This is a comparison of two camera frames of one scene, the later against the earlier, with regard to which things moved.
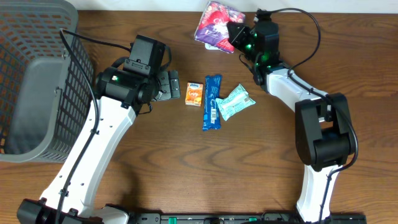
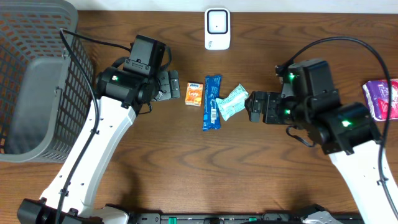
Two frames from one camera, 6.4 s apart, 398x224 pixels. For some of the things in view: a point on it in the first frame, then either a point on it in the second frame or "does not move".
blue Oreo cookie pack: (212, 117) does not move
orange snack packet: (194, 93) does not move
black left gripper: (165, 86) does not move
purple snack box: (212, 28) → (376, 93)
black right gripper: (236, 38) → (270, 112)
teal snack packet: (234, 102) does not move
